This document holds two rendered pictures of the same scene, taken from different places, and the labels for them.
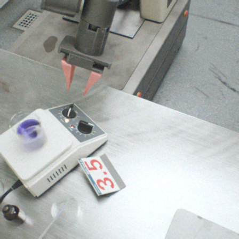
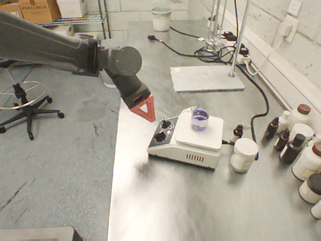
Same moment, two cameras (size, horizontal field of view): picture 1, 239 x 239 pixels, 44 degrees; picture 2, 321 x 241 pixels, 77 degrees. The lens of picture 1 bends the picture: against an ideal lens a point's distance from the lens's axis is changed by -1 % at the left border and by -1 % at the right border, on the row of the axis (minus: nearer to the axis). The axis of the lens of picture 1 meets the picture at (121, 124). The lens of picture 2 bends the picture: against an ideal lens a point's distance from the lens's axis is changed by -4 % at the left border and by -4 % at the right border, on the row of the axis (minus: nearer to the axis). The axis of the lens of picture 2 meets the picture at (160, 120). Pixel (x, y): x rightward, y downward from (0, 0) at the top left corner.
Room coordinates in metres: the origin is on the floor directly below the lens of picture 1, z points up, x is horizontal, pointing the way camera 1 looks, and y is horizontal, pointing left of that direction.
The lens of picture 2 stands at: (0.63, 0.44, 1.24)
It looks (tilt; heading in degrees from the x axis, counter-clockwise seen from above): 42 degrees down; 234
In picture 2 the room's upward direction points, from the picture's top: straight up
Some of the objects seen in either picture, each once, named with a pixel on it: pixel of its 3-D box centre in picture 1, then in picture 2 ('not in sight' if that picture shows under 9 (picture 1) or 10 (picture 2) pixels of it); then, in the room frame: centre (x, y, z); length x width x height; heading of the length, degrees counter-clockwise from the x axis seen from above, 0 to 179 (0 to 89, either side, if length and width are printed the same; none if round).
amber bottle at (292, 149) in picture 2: not in sight; (293, 148); (0.12, 0.37, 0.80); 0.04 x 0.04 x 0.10
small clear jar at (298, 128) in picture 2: not in sight; (298, 137); (0.04, 0.35, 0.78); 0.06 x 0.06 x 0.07
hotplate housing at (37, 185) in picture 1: (49, 144); (189, 138); (0.32, 0.16, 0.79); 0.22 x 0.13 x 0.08; 127
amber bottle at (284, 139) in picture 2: not in sight; (283, 139); (0.09, 0.33, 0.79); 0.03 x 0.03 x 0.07
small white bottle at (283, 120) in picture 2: not in sight; (282, 121); (0.03, 0.29, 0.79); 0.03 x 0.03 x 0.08
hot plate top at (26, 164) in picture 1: (33, 142); (200, 129); (0.30, 0.18, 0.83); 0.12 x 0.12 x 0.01; 37
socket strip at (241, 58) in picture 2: not in sight; (231, 44); (-0.38, -0.25, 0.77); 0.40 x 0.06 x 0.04; 58
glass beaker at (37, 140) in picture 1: (32, 130); (199, 116); (0.30, 0.17, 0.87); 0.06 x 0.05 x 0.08; 94
